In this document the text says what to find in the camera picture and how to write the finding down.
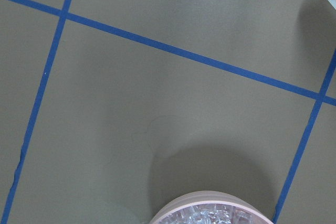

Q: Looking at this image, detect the pink bowl with ice cubes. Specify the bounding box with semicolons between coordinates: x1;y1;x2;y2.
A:
150;190;272;223

